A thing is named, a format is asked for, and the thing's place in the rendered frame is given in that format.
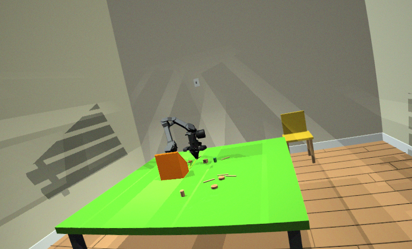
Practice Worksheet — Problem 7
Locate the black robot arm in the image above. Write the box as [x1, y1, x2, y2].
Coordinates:
[160, 117, 205, 153]

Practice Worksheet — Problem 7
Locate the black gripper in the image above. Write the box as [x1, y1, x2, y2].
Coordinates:
[183, 140, 207, 159]

